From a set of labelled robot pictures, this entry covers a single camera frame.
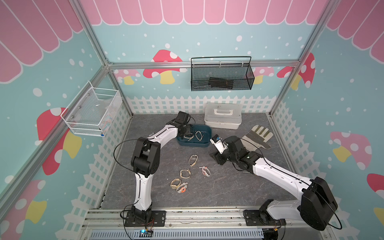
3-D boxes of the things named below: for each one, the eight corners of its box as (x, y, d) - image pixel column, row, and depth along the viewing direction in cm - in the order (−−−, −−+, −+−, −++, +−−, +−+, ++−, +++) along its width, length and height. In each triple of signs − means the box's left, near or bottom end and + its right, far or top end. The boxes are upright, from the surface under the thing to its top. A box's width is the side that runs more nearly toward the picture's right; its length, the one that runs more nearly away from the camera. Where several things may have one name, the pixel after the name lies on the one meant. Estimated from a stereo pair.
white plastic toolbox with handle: (204, 130, 113) (205, 118, 103) (204, 111, 126) (204, 99, 116) (240, 130, 113) (245, 118, 103) (236, 111, 126) (239, 99, 115)
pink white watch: (205, 178, 89) (205, 177, 87) (198, 168, 93) (199, 166, 91) (211, 175, 91) (212, 173, 89) (205, 165, 95) (205, 163, 93)
